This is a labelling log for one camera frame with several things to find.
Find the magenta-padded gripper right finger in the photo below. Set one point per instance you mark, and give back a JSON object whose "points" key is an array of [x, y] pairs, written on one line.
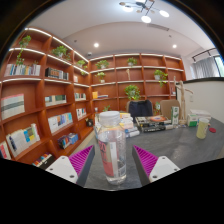
{"points": [[161, 168]]}

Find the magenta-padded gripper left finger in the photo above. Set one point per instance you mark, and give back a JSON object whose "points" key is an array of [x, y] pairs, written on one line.
{"points": [[63, 168]]}

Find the clear plastic bottle red label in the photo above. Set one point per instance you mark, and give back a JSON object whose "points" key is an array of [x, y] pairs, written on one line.
{"points": [[111, 150]]}

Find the tall green white carton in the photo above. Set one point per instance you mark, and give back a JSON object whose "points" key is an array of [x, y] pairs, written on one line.
{"points": [[175, 116]]}

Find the stack of assorted small books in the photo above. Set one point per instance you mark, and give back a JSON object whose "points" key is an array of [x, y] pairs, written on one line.
{"points": [[128, 125]]}

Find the yellow striped cartoon mug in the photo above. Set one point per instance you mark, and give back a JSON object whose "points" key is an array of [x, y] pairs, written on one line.
{"points": [[202, 128]]}

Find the tan chair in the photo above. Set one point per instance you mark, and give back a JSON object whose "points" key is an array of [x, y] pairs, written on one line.
{"points": [[166, 108]]}

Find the dark blue chair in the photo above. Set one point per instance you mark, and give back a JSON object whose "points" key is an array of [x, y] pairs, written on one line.
{"points": [[140, 108]]}

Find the wooden artist mannequin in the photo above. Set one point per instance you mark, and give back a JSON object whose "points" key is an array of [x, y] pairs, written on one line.
{"points": [[182, 100]]}

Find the orange wooden shelf unit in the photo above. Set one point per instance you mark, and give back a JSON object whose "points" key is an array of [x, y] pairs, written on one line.
{"points": [[40, 96]]}

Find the grey window curtain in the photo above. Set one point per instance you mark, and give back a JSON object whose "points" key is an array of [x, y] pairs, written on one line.
{"points": [[205, 68]]}

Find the recessed ceiling light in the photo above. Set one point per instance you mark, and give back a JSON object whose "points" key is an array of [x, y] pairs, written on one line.
{"points": [[96, 44], [174, 46]]}

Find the ceiling air vent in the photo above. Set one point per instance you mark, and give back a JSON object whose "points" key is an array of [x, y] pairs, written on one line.
{"points": [[160, 27]]}

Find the branched ceiling lamp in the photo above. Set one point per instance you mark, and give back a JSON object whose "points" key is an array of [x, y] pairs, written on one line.
{"points": [[145, 18]]}

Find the white wall switch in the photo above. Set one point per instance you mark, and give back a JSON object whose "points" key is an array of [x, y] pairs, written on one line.
{"points": [[191, 98]]}

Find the black ceiling track rail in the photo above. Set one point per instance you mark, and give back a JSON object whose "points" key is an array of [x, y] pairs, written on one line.
{"points": [[205, 52]]}

